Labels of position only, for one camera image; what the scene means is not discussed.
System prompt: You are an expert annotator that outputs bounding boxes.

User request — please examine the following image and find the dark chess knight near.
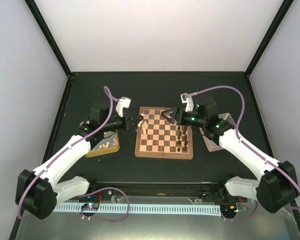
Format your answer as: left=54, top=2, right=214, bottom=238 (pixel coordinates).
left=182, top=146, right=188, bottom=153

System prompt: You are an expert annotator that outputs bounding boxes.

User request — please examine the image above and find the wooden chess board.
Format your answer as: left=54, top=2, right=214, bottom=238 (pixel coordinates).
left=134, top=106, right=194, bottom=160

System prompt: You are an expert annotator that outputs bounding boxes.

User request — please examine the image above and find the small electronics board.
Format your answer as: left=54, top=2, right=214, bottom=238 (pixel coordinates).
left=81, top=202, right=99, bottom=211

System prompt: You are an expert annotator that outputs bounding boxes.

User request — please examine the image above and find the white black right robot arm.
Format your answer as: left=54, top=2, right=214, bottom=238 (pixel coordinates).
left=161, top=94, right=300, bottom=213

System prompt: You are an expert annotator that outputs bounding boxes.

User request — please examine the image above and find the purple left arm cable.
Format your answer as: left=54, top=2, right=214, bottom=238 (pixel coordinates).
left=16, top=86, right=121, bottom=220

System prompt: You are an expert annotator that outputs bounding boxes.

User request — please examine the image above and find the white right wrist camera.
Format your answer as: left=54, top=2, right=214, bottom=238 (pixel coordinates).
left=180, top=93, right=195, bottom=112

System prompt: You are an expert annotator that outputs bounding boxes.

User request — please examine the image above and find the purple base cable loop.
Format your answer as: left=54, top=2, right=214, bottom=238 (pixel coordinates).
left=80, top=186, right=131, bottom=223

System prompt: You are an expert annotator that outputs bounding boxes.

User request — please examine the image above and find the dark chess queen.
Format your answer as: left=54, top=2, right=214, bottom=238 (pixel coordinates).
left=182, top=126, right=188, bottom=136

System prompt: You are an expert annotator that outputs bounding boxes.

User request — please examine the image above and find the black frame post right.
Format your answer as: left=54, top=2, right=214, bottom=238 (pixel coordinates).
left=245, top=0, right=294, bottom=77

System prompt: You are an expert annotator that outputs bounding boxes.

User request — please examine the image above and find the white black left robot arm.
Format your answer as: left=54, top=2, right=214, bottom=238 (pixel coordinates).
left=15, top=97, right=143, bottom=220

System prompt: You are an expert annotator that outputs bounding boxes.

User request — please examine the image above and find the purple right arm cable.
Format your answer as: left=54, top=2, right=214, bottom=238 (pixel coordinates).
left=192, top=86, right=300, bottom=210

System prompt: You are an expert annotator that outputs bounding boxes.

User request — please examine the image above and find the clear plastic tray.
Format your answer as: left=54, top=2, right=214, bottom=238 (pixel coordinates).
left=201, top=114, right=236, bottom=152

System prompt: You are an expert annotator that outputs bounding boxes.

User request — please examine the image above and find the white slotted cable duct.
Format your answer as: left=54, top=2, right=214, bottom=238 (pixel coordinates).
left=53, top=202, right=221, bottom=217

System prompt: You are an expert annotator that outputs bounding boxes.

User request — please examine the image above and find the black frame post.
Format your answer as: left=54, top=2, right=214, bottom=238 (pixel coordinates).
left=24, top=0, right=72, bottom=77
left=245, top=0, right=294, bottom=77

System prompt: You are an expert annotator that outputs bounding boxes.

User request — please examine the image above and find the yellow tin box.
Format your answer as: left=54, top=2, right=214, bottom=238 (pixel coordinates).
left=85, top=130, right=120, bottom=158

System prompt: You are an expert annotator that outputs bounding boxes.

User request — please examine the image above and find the black frame post left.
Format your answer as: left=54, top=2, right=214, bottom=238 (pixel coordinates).
left=24, top=0, right=72, bottom=77

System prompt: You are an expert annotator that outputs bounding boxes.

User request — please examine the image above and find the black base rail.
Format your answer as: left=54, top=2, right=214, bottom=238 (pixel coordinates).
left=84, top=181, right=261, bottom=201

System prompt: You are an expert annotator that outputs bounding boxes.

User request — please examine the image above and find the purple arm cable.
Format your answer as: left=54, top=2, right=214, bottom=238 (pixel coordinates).
left=16, top=86, right=121, bottom=220
left=192, top=86, right=300, bottom=210

